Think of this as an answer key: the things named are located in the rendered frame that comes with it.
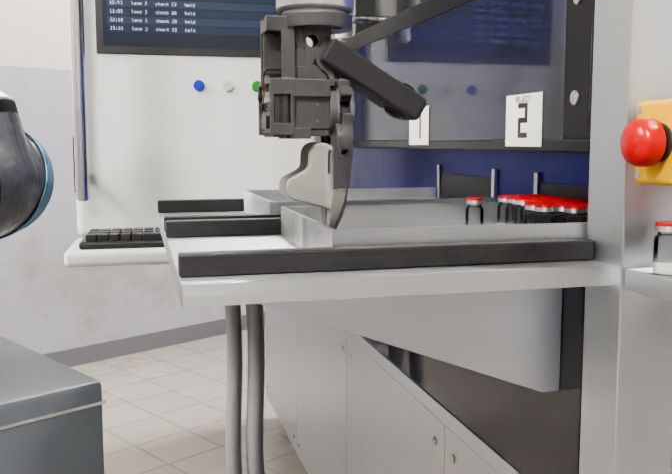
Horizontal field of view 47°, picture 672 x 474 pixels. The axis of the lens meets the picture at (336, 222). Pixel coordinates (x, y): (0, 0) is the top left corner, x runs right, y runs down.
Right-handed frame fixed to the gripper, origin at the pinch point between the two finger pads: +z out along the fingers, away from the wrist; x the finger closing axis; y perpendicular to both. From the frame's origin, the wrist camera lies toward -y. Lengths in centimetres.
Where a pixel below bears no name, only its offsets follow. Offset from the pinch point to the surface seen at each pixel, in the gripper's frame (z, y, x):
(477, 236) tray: 1.1, -12.6, 6.0
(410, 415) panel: 38, -24, -44
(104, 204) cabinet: 5, 26, -90
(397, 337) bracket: 11.5, -5.7, 2.5
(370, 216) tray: 1.6, -9.6, -19.6
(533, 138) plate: -8.3, -24.0, -4.4
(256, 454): 65, -6, -98
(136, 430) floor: 92, 21, -194
